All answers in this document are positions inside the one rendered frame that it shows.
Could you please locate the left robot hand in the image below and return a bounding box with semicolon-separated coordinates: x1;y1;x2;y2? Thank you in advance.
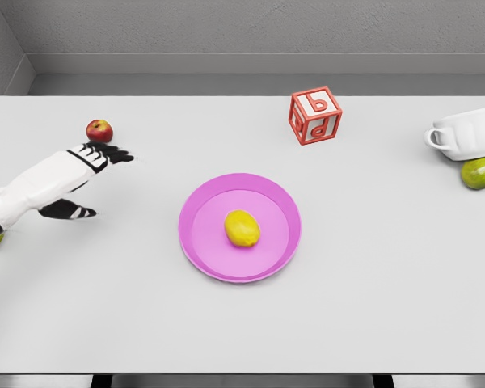
17;141;135;221

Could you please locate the yellow lemon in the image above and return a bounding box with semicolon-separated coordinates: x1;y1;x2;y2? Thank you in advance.
224;209;262;248

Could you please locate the pink plate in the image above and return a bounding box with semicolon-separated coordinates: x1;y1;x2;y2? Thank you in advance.
178;172;303;284

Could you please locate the red apple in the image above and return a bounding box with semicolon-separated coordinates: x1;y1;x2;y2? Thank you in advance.
86;118;114;143

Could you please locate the red letter block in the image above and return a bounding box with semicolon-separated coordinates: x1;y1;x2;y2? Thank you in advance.
287;86;344;146

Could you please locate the white cup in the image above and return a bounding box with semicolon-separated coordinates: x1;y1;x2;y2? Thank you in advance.
424;105;485;162

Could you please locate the green pear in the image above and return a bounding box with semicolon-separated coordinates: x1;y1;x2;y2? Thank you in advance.
460;154;485;191

